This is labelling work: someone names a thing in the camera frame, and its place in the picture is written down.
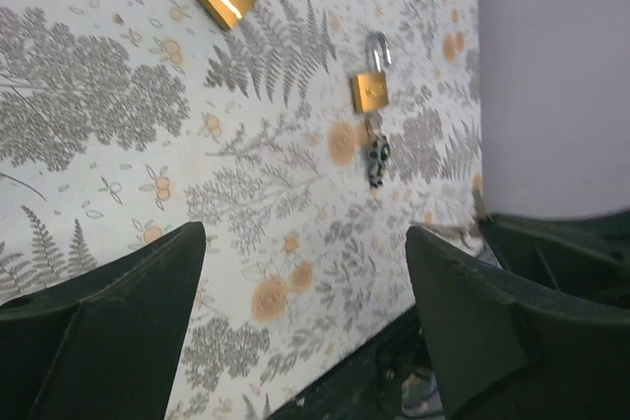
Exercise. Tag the floral patterned table mat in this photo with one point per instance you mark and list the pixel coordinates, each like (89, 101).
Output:
(122, 119)

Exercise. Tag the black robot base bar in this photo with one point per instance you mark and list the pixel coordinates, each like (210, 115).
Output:
(369, 383)

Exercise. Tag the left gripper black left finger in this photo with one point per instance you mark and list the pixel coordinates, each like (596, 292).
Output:
(105, 344)

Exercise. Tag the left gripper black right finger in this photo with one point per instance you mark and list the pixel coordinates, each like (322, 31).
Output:
(504, 347)

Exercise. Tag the panda figure keychain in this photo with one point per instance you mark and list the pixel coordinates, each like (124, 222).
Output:
(378, 154)

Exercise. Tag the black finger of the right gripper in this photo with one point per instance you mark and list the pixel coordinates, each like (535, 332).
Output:
(586, 258)

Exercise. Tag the small brass padlock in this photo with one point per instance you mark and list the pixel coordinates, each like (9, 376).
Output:
(370, 90)

